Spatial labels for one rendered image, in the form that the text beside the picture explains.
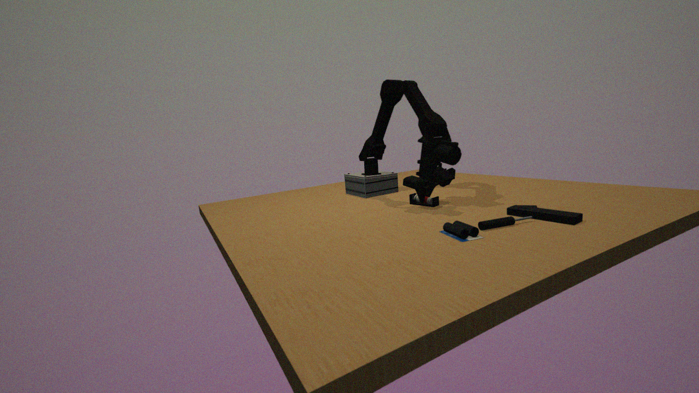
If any black screwdriver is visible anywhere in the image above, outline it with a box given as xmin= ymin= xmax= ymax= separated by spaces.
xmin=478 ymin=216 xmax=532 ymax=231

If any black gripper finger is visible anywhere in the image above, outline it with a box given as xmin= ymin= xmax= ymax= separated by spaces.
xmin=415 ymin=186 xmax=430 ymax=203
xmin=425 ymin=181 xmax=439 ymax=197

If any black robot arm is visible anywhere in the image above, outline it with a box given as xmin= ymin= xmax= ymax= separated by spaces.
xmin=359 ymin=79 xmax=461 ymax=187

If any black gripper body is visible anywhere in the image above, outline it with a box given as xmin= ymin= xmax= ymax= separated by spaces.
xmin=403 ymin=158 xmax=441 ymax=189

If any white and red battery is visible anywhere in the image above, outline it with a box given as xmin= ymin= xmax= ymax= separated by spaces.
xmin=414 ymin=195 xmax=433 ymax=204

